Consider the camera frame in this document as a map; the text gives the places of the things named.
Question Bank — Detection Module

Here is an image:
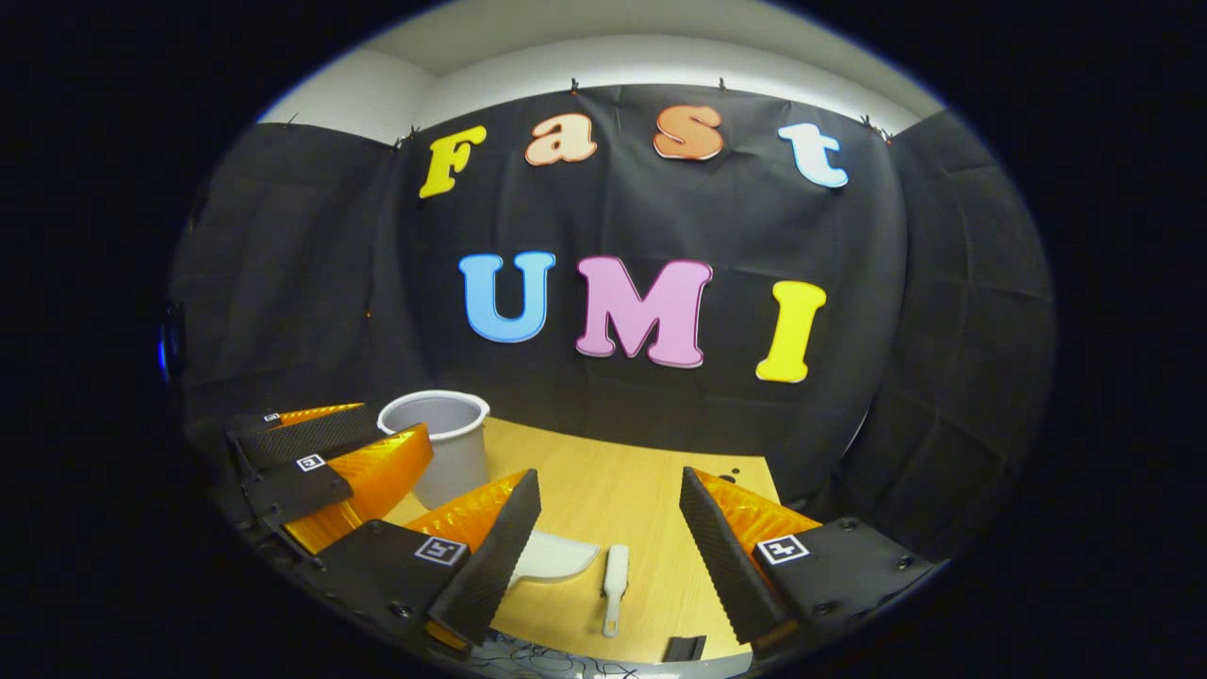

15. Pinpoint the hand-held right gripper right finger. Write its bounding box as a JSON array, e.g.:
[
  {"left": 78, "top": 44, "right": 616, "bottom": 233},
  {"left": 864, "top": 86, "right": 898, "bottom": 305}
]
[{"left": 678, "top": 465, "right": 936, "bottom": 652}]

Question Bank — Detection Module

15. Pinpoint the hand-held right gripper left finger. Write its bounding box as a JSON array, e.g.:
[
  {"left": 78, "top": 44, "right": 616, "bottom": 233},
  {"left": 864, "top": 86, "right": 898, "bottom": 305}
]
[{"left": 294, "top": 468, "right": 544, "bottom": 652}]

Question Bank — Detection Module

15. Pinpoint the white dustpan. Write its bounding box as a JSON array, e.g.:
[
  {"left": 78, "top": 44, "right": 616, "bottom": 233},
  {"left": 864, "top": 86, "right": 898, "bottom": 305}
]
[{"left": 506, "top": 530, "right": 601, "bottom": 588}]

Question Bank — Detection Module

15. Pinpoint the small white broom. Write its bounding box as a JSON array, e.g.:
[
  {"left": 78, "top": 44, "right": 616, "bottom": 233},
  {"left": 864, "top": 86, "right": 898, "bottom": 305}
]
[{"left": 602, "top": 544, "right": 631, "bottom": 638}]

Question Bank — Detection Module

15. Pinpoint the white garbage bin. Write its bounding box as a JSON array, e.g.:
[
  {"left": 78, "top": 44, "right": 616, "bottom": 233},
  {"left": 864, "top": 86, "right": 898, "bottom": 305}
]
[{"left": 377, "top": 389, "right": 491, "bottom": 510}]

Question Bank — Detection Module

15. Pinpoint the wooden desktop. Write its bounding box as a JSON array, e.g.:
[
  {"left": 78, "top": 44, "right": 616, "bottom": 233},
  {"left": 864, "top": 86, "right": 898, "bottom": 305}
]
[{"left": 382, "top": 415, "right": 784, "bottom": 664}]

